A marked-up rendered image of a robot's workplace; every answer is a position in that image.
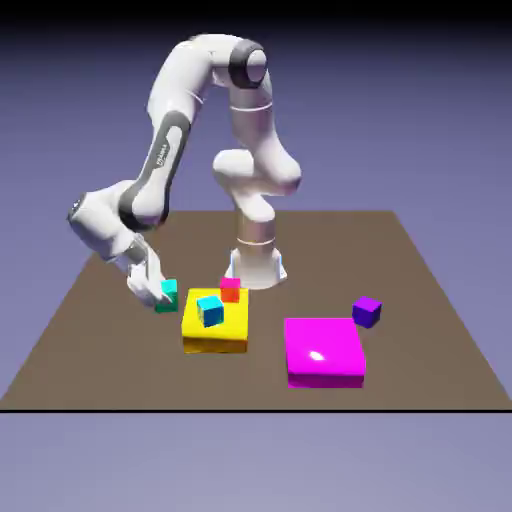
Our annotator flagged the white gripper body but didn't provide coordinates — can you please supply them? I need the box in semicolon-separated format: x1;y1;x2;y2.
126;244;173;309

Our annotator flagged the small green cube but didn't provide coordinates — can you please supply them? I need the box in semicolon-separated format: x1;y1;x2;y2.
154;278;180;314

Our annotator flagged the small cyan cube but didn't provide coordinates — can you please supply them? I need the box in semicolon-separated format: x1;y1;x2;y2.
196;295;225;329

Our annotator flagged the small red cube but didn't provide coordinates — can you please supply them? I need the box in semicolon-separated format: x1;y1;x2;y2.
219;277;242;304

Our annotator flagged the small purple cube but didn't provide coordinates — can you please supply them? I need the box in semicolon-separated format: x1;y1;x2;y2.
351;295;383;330

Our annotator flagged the large yellow box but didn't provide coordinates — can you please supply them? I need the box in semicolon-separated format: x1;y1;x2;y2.
181;287;250;355

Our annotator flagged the large magenta box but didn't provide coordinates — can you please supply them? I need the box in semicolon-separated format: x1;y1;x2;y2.
283;317;367;390

